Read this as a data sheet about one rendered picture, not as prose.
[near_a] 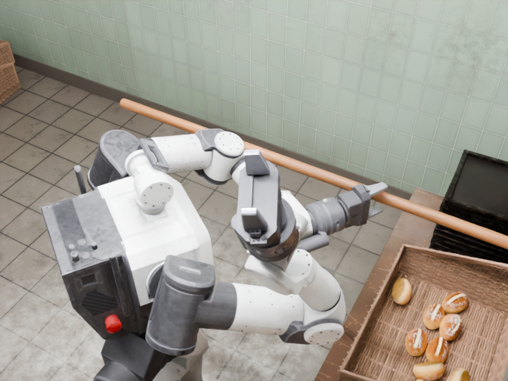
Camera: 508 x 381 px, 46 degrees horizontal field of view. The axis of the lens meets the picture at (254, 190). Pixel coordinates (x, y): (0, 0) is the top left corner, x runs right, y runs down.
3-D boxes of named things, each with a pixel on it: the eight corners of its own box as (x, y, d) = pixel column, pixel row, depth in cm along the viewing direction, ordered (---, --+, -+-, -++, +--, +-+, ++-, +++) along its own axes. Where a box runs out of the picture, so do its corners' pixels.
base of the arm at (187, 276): (210, 359, 112) (152, 358, 106) (188, 323, 123) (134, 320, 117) (232, 287, 108) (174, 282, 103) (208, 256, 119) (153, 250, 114)
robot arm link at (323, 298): (323, 287, 103) (361, 325, 117) (313, 238, 110) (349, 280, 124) (270, 307, 107) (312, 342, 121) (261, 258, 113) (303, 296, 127)
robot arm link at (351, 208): (354, 173, 151) (314, 187, 147) (376, 198, 145) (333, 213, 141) (349, 209, 160) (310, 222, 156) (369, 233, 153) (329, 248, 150)
